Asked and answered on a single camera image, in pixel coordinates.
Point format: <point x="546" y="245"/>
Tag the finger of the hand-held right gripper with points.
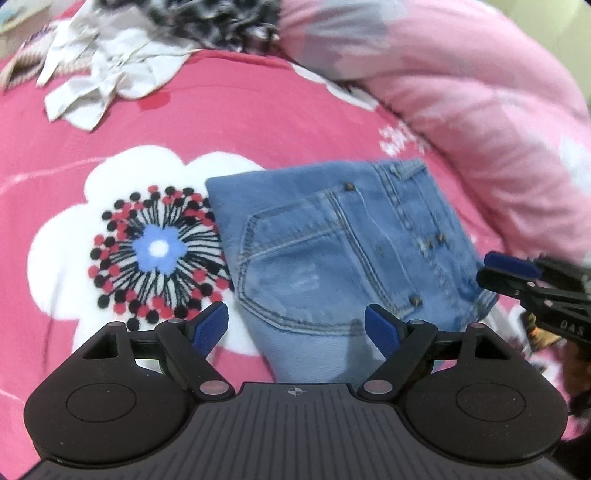
<point x="512" y="285"/>
<point x="512" y="264"/>

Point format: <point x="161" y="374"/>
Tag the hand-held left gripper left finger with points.
<point x="210" y="328"/>

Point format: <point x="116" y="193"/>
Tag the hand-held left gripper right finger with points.
<point x="381" y="330"/>

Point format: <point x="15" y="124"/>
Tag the blue denim jeans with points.
<point x="332" y="249"/>

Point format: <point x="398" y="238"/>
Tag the small lit screen device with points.
<point x="540" y="334"/>

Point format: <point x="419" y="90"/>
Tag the light pink quilt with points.
<point x="461" y="92"/>

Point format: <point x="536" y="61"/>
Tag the pink floral blanket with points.
<point x="277" y="110"/>

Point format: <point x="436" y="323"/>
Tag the black and white plaid shirt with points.
<point x="207" y="23"/>

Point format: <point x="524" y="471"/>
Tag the beige knitted sweater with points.
<point x="23" y="64"/>

